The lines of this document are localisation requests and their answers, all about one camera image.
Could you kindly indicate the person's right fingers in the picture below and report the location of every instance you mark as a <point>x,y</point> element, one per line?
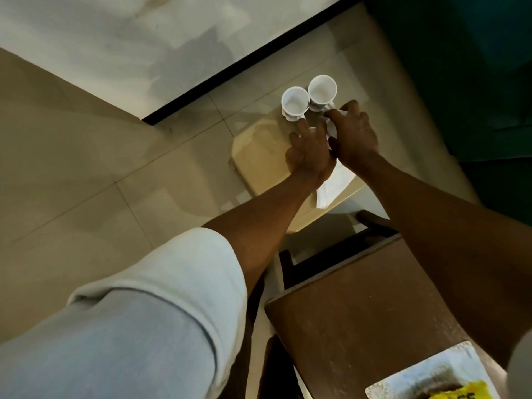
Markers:
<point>351,108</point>

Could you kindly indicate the person's left fingers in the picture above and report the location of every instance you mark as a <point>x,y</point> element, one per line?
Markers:
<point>303,127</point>

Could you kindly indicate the person's right forearm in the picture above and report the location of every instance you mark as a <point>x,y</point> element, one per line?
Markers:
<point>449,245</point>

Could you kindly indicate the black baseboard strip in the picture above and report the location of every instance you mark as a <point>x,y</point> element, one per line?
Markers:
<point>249,60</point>

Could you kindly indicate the white cup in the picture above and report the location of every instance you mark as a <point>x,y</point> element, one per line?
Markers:
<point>295,101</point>
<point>322,90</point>

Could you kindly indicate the person's right hand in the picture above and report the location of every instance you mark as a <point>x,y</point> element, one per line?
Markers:
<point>355,139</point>

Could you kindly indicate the brown wooden chair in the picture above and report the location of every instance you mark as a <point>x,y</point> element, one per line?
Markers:
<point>365,311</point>

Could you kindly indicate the person's left forearm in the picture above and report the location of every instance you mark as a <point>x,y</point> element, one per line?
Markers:
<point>266,222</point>

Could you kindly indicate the person's left hand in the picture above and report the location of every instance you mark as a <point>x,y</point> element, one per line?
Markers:
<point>309,155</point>

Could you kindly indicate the white paper napkin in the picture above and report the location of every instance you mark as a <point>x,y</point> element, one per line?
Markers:
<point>336,184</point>

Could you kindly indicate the white shirt sleeve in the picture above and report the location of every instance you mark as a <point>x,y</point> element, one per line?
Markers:
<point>137,324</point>

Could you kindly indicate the white and yellow tray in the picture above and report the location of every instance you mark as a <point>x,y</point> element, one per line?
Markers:
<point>436,380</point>

